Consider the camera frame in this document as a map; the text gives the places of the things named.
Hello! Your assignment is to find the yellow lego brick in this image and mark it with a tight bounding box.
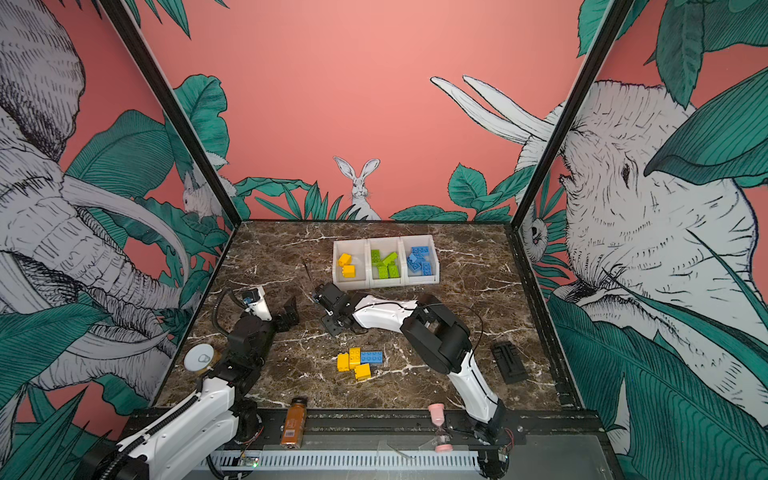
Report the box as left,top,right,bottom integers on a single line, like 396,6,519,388
341,264,356,279
348,348,362,370
337,253,352,267
336,353,350,372

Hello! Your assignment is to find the white three-compartment bin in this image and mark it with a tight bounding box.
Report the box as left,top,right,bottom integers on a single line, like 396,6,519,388
332,235,440,291

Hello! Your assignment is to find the blue lego brick bottom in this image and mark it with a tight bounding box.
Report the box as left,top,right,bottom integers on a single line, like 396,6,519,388
360,351,384,365

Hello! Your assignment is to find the yellow lego brick lowest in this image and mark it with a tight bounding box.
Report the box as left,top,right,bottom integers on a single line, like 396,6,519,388
354,364,372,381

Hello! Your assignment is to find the large green lego brick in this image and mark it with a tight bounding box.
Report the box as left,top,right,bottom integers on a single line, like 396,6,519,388
382,252,398,265

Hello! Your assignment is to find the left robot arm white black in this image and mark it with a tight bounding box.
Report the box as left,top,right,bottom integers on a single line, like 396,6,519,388
74,294,300,479

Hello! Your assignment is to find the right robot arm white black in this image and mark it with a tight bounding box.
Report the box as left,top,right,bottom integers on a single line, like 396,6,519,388
313,283,506,445

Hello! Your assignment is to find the tin can silver lid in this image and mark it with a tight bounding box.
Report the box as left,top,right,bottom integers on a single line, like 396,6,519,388
183,343,219,374

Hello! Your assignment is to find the brown spice bottle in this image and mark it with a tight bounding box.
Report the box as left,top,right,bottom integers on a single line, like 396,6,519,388
280,396,308,449

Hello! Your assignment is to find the pink hourglass timer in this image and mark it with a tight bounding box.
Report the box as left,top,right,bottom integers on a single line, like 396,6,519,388
428,403,453,453

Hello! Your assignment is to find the black flat pad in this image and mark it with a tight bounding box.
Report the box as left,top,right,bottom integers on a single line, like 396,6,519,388
491,341,529,385

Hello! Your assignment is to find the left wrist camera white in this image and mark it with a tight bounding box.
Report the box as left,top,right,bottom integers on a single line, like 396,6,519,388
242,286,272,321

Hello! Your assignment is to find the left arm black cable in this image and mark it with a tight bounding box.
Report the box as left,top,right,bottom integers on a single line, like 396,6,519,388
212,287,247,337

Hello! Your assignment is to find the black base frame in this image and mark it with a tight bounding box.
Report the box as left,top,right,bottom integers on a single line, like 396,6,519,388
250,409,610,449

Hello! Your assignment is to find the white perforated rail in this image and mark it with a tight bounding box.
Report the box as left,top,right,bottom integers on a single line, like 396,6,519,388
211,450,480,472

